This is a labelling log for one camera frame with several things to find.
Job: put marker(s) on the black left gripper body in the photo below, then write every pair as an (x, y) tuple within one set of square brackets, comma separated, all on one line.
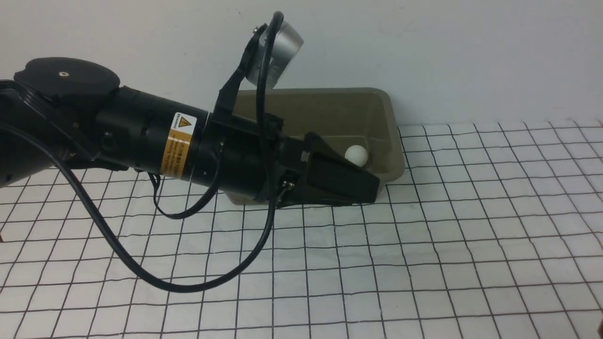
[(227, 150)]

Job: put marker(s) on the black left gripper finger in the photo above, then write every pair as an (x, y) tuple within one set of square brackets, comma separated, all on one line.
[(317, 149), (331, 181)]

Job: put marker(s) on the plain white ball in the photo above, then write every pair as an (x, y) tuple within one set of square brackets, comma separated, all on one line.
[(357, 155)]

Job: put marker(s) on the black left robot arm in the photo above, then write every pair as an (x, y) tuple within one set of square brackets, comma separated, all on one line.
[(79, 110)]

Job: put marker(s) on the olive green plastic bin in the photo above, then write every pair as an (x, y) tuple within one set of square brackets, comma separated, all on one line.
[(344, 117)]

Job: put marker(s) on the white black-grid tablecloth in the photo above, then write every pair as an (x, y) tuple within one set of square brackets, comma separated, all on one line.
[(493, 232)]

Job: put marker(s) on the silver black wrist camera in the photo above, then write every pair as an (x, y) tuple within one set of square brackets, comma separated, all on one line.
[(266, 57)]

